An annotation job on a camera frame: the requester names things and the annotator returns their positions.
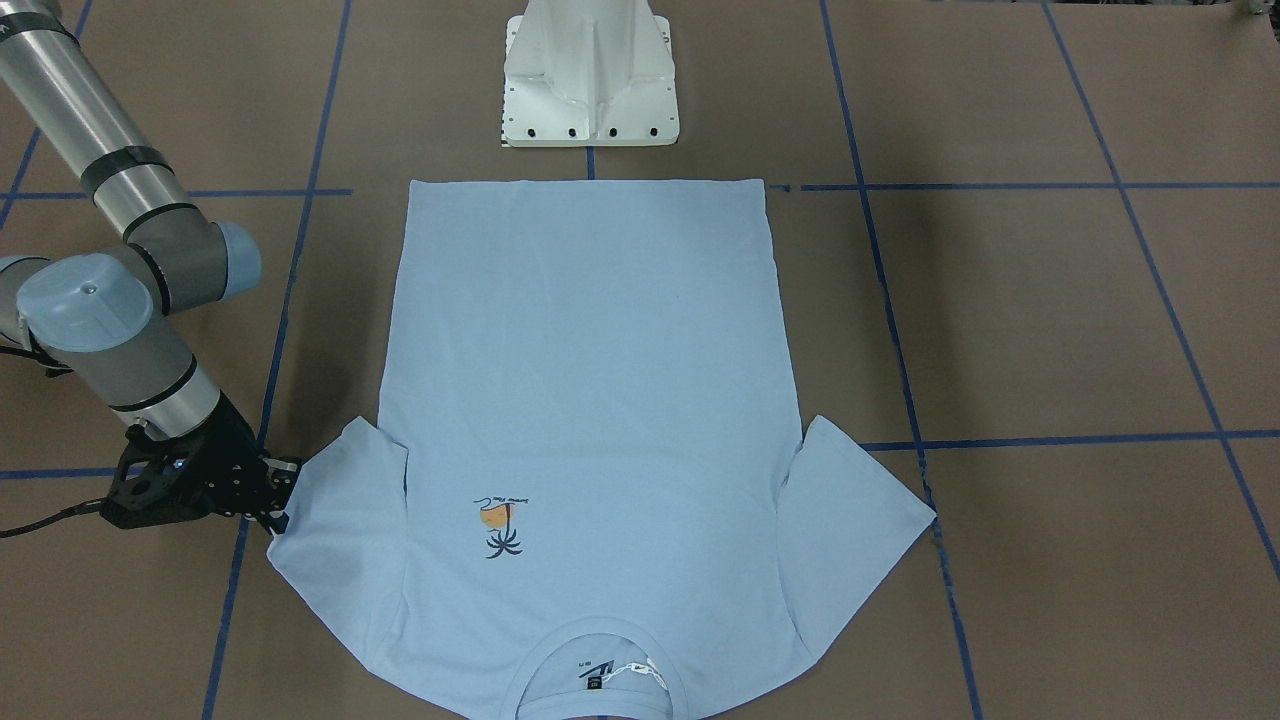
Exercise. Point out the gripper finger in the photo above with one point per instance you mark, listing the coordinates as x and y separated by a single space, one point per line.
272 514
282 465

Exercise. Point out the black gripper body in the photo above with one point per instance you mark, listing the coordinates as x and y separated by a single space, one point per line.
232 449

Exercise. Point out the white central pedestal column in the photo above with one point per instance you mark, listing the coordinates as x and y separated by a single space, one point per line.
589 74

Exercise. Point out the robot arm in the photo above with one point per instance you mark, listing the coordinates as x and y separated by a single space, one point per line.
105 315

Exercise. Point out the light blue t-shirt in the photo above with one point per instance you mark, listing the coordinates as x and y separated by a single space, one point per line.
588 490

